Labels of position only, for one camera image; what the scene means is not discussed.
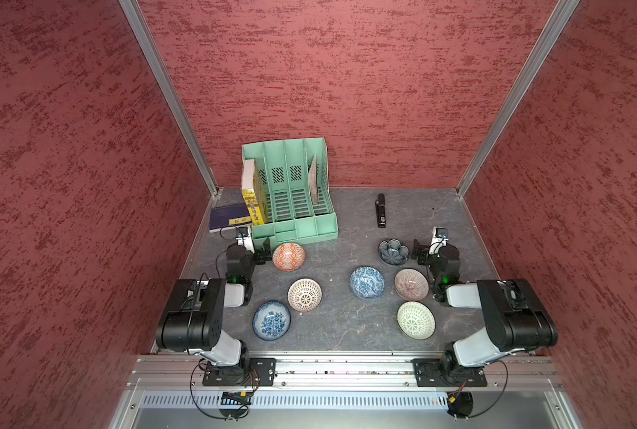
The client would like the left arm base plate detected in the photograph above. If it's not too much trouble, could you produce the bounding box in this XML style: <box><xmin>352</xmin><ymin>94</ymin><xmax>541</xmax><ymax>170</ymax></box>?
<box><xmin>201</xmin><ymin>357</ymin><xmax>276</xmax><ymax>388</ymax></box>

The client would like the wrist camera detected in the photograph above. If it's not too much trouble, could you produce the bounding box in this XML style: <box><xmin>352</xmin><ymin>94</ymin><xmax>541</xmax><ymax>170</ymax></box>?
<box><xmin>235</xmin><ymin>225</ymin><xmax>255</xmax><ymax>253</ymax></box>
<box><xmin>428</xmin><ymin>227</ymin><xmax>448</xmax><ymax>255</ymax></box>

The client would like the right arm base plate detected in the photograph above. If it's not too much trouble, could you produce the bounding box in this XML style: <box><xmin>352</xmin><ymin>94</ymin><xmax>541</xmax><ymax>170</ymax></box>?
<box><xmin>412</xmin><ymin>359</ymin><xmax>487</xmax><ymax>388</ymax></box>

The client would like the pink brown striped bowl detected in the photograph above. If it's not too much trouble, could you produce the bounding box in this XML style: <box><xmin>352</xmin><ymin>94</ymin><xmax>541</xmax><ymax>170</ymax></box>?
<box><xmin>395</xmin><ymin>268</ymin><xmax>429</xmax><ymax>301</ymax></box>

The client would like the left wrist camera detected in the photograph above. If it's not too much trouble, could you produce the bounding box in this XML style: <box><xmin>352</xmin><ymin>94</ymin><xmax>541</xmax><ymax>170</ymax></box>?
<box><xmin>235</xmin><ymin>225</ymin><xmax>255</xmax><ymax>253</ymax></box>

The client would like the dark blue book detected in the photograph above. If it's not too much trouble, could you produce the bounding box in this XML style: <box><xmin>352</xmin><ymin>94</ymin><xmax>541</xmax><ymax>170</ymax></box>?
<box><xmin>209</xmin><ymin>203</ymin><xmax>251</xmax><ymax>232</ymax></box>

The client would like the blue swirl pattern bowl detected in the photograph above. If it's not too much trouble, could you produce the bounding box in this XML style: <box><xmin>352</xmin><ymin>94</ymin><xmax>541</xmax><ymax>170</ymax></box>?
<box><xmin>350</xmin><ymin>266</ymin><xmax>386</xmax><ymax>300</ymax></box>

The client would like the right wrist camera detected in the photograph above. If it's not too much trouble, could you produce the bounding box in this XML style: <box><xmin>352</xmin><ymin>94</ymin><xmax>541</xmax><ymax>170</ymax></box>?
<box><xmin>428</xmin><ymin>227</ymin><xmax>448</xmax><ymax>255</ymax></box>

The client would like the thin book in organizer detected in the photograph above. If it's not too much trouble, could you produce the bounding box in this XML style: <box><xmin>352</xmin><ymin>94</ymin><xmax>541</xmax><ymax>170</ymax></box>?
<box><xmin>308</xmin><ymin>156</ymin><xmax>319</xmax><ymax>206</ymax></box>

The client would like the white green lattice bowl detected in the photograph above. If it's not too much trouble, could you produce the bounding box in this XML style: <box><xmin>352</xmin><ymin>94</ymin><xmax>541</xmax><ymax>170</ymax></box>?
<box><xmin>396</xmin><ymin>301</ymin><xmax>436</xmax><ymax>341</ymax></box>

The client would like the green plastic file organizer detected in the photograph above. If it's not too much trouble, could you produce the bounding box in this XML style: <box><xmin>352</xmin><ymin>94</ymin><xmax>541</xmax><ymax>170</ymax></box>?
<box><xmin>241</xmin><ymin>138</ymin><xmax>339</xmax><ymax>248</ymax></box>

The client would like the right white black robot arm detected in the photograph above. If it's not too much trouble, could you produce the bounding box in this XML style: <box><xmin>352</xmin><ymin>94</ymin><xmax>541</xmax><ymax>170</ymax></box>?
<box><xmin>412</xmin><ymin>239</ymin><xmax>558</xmax><ymax>386</ymax></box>

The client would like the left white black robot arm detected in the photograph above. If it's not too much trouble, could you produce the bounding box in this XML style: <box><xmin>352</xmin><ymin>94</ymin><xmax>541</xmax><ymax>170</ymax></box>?
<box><xmin>155</xmin><ymin>241</ymin><xmax>272</xmax><ymax>385</ymax></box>

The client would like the blue floral rimmed bowl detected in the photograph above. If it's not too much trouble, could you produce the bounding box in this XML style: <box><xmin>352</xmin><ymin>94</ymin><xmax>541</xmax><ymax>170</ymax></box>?
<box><xmin>252</xmin><ymin>300</ymin><xmax>291</xmax><ymax>341</ymax></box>

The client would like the white brown lattice bowl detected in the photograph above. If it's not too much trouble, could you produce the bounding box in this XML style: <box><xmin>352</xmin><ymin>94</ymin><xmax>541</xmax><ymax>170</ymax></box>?
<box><xmin>287</xmin><ymin>278</ymin><xmax>323</xmax><ymax>313</ymax></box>

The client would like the yellow book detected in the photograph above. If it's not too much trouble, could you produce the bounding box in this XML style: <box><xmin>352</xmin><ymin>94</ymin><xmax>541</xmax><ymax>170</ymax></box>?
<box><xmin>241</xmin><ymin>189</ymin><xmax>268</xmax><ymax>225</ymax></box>

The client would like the dark flower shaped bowl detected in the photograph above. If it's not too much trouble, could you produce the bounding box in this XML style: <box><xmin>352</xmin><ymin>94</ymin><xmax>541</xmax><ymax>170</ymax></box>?
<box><xmin>377</xmin><ymin>239</ymin><xmax>410</xmax><ymax>266</ymax></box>

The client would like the aluminium mounting rail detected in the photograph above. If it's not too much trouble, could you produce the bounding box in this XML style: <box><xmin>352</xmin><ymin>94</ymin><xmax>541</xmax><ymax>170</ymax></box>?
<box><xmin>126</xmin><ymin>351</ymin><xmax>565</xmax><ymax>391</ymax></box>

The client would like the orange patterned bowl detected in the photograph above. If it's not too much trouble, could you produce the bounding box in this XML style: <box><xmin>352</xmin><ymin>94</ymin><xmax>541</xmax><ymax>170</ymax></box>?
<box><xmin>272</xmin><ymin>242</ymin><xmax>306</xmax><ymax>272</ymax></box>

